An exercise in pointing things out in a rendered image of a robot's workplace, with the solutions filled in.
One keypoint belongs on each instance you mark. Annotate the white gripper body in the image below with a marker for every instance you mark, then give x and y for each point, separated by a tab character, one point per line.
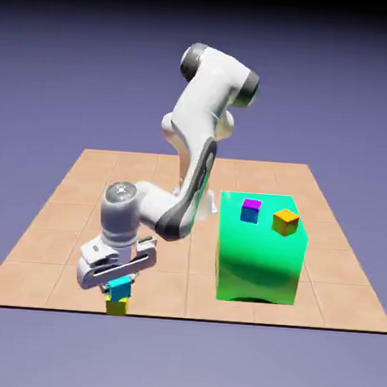
91	277

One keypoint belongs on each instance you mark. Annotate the small purple cube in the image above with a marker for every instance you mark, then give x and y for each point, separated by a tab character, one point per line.
251	210

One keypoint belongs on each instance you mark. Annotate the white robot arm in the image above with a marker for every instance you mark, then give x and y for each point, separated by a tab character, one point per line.
199	109

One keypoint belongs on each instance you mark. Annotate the small yellow cube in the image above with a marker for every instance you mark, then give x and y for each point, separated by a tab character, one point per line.
116	308

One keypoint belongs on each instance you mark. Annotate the large green box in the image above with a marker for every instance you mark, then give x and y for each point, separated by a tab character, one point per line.
257	259

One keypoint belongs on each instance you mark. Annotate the small orange cube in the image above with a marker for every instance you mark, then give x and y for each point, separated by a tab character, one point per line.
285	222

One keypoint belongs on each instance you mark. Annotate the small cyan cube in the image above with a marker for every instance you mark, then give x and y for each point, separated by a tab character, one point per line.
119	289

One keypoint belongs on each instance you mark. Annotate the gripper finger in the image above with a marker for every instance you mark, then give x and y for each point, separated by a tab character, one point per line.
133	278
105	289

